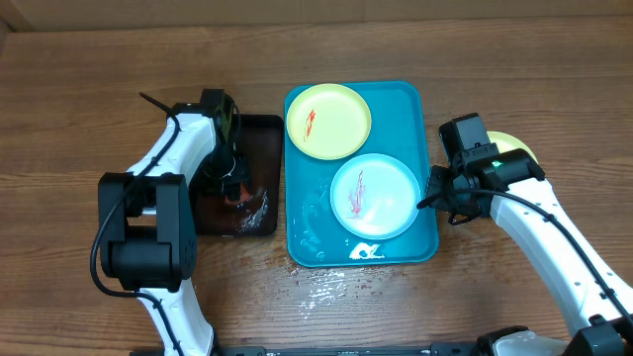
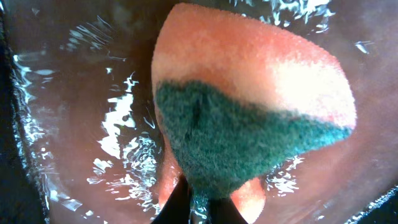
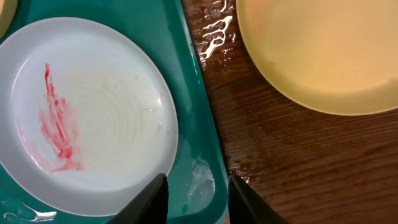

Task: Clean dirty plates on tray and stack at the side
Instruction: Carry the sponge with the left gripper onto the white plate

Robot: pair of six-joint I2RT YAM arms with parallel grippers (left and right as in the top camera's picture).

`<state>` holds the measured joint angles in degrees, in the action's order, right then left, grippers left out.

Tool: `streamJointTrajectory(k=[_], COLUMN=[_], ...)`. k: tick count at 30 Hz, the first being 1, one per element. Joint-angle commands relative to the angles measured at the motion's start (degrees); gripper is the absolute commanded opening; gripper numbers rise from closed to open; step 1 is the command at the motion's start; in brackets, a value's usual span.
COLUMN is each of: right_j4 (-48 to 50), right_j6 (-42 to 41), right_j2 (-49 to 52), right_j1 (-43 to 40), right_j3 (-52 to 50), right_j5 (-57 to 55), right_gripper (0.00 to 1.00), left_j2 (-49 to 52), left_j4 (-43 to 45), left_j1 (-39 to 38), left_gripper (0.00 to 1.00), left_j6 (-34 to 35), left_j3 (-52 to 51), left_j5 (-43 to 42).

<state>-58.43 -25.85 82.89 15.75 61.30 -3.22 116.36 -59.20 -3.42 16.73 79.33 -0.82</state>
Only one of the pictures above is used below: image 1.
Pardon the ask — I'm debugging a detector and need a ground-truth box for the yellow plate top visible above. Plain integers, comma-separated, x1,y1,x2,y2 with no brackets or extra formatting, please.
286,83,372,160

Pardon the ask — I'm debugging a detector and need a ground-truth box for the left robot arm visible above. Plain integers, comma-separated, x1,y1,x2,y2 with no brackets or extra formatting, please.
89,89,250,355

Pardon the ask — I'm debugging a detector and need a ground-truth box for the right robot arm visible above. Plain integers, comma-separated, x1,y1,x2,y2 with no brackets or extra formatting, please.
417,114,632,355

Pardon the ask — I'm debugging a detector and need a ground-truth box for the orange and green sponge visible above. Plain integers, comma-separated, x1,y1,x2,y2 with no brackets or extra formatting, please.
224,183,252,206

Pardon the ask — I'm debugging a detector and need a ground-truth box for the yellow plate bottom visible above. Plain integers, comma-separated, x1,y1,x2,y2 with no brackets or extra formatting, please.
488,131,537,162

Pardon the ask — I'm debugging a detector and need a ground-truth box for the light blue plate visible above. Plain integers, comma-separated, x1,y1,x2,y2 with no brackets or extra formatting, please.
329,153,421,240

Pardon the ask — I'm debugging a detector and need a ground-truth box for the yellow plate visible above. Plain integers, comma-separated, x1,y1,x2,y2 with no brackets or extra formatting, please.
286,83,372,160
488,131,537,162

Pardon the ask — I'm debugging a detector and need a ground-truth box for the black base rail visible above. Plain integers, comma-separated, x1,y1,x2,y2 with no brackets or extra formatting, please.
129,340,570,356

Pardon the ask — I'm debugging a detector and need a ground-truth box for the black rectangular tray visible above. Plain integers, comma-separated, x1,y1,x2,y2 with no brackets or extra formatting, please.
189,114,283,236

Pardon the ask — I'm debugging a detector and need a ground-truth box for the teal plastic tray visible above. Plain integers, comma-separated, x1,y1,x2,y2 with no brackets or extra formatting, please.
285,81,439,268

